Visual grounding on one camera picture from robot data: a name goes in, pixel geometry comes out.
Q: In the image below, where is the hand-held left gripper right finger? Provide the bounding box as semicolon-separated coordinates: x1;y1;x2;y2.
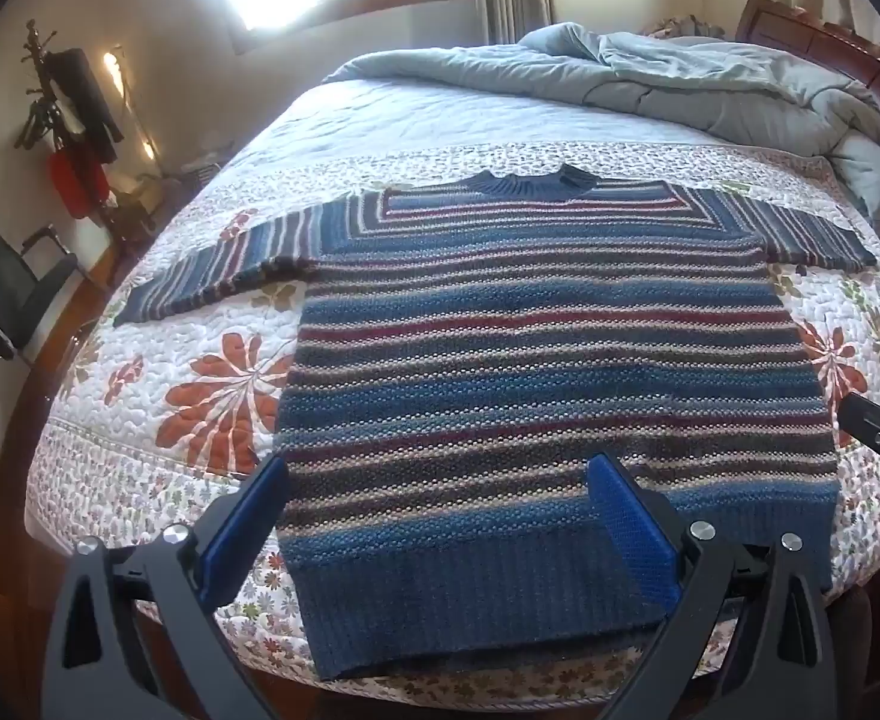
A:
585;454;834;720

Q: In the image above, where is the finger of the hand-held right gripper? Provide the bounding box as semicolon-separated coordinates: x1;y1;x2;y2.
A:
839;382;880;518

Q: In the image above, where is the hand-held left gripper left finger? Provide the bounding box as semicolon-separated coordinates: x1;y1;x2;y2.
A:
41;456;291;720

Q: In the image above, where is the blue striped knit sweater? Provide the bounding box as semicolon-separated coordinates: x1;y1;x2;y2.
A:
113;163;879;680

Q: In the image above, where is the white floral quilted bedspread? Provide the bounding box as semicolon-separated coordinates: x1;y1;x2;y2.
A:
23;79;880;706

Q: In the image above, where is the dark bedside furniture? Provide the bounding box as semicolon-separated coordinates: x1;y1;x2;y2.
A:
106;157;220;241

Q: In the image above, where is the red hanging bag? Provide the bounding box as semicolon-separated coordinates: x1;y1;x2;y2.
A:
48;146;115;220

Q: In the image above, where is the grey duvet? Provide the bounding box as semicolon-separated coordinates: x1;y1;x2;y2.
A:
323;21;880;241

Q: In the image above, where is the wooden headboard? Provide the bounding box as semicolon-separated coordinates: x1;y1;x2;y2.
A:
735;0;880;188

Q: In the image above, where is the floral pillow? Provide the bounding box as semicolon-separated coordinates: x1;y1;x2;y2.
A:
638;13;726;38

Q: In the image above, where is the black hanging garment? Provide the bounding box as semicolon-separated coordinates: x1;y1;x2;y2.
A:
53;49;126;162

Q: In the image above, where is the wooden coat rack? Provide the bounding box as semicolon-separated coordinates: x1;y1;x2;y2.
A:
16;19;156;241

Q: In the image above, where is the bright wall light strip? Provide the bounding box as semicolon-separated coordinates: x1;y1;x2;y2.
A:
102;45;162;162

